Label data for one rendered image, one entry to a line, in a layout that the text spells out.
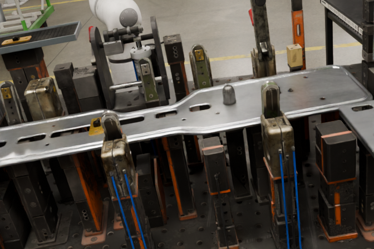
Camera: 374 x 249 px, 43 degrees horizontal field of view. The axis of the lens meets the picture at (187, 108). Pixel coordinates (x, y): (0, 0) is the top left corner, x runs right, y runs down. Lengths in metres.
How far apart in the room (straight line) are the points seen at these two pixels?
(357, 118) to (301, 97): 0.16
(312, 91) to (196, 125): 0.31
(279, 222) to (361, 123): 0.29
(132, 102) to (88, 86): 0.14
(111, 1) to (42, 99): 0.44
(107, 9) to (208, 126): 0.65
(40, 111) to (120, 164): 0.41
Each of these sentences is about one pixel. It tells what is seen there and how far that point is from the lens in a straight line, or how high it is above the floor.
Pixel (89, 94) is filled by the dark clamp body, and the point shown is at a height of 1.02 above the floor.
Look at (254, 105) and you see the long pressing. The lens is 1.17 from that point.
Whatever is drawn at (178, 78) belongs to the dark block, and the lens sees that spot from 1.37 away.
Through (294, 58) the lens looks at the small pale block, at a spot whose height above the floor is 1.04.
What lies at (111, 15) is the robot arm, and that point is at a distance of 1.58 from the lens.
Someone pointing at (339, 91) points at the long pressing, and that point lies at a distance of 1.21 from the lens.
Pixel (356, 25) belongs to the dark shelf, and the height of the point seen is 1.02.
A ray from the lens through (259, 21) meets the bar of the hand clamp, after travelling 1.31.
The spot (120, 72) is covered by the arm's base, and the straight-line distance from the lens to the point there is 1.72.
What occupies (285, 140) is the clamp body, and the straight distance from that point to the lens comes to 1.00.
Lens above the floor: 1.56
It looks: 28 degrees down
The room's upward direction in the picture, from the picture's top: 10 degrees counter-clockwise
